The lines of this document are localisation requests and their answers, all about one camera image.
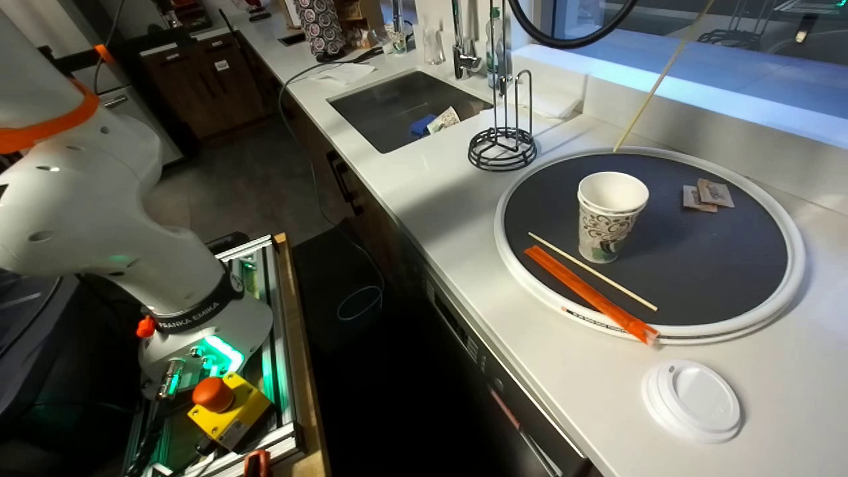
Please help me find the orange stirrer packet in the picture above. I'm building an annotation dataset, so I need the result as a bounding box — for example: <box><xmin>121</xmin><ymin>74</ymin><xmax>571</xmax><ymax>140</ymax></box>
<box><xmin>525</xmin><ymin>245</ymin><xmax>659</xmax><ymax>347</ymax></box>

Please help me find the wooden stirrer from packet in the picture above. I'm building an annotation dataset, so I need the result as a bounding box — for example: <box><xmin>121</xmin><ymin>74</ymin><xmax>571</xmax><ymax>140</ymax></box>
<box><xmin>610</xmin><ymin>0</ymin><xmax>716</xmax><ymax>154</ymax></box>

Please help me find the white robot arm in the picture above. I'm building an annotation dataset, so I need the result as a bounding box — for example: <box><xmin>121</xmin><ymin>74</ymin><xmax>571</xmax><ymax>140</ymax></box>
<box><xmin>0</xmin><ymin>17</ymin><xmax>274</xmax><ymax>379</ymax></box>

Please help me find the loose wooden stirrer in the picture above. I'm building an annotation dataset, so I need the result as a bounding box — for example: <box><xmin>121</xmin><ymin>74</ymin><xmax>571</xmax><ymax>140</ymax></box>
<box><xmin>528</xmin><ymin>230</ymin><xmax>659</xmax><ymax>314</ymax></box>

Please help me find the round black white-rimmed tray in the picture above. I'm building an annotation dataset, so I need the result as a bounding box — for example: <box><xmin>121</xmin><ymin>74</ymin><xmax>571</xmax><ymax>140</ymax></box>
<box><xmin>496</xmin><ymin>151</ymin><xmax>806</xmax><ymax>346</ymax></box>

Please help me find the black recessed sink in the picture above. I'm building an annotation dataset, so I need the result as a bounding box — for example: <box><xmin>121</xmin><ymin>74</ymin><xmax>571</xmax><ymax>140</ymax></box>
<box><xmin>332</xmin><ymin>71</ymin><xmax>488</xmax><ymax>154</ymax></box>

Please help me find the patterned paper cup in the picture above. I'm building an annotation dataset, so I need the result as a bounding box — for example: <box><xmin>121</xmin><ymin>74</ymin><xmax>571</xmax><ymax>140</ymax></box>
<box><xmin>578</xmin><ymin>171</ymin><xmax>649</xmax><ymax>266</ymax></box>

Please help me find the metal tap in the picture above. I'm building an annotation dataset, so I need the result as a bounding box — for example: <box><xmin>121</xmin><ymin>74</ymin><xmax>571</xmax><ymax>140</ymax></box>
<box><xmin>451</xmin><ymin>0</ymin><xmax>512</xmax><ymax>85</ymax></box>

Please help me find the yellow emergency stop box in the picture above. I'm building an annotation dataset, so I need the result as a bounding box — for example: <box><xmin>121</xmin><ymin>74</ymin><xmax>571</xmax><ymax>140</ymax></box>
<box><xmin>188</xmin><ymin>374</ymin><xmax>271</xmax><ymax>448</ymax></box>

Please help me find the dark sugar sachet front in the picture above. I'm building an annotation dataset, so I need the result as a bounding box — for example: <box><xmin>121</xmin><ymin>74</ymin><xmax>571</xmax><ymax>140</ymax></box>
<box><xmin>680</xmin><ymin>187</ymin><xmax>719</xmax><ymax>213</ymax></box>

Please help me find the dark sugar sachet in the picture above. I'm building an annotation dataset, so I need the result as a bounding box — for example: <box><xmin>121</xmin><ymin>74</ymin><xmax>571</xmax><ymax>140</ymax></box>
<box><xmin>680</xmin><ymin>187</ymin><xmax>719</xmax><ymax>213</ymax></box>
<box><xmin>696</xmin><ymin>179</ymin><xmax>735</xmax><ymax>211</ymax></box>

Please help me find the wooden cabinet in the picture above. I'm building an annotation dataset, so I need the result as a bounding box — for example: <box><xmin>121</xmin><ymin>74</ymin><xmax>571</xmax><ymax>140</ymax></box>
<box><xmin>131</xmin><ymin>30</ymin><xmax>267</xmax><ymax>146</ymax></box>

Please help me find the dark sugar sachet back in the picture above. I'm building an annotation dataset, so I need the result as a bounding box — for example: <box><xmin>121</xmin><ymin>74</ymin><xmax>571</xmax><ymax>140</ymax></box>
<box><xmin>696</xmin><ymin>179</ymin><xmax>735</xmax><ymax>211</ymax></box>

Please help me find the white plastic cup lid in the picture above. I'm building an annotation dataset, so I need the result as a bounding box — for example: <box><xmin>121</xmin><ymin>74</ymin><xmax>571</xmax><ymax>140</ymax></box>
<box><xmin>641</xmin><ymin>360</ymin><xmax>745</xmax><ymax>442</ymax></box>

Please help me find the blue cable loop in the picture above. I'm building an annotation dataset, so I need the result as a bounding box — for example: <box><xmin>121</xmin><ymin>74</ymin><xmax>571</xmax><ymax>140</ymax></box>
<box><xmin>332</xmin><ymin>283</ymin><xmax>388</xmax><ymax>327</ymax></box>

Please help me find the black wire cup holder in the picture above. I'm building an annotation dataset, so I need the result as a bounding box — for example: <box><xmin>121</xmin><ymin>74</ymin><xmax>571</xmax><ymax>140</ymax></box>
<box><xmin>466</xmin><ymin>70</ymin><xmax>539</xmax><ymax>173</ymax></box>

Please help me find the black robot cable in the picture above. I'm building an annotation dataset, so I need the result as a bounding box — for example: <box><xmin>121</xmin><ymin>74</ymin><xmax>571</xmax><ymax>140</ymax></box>
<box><xmin>507</xmin><ymin>0</ymin><xmax>641</xmax><ymax>52</ymax></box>

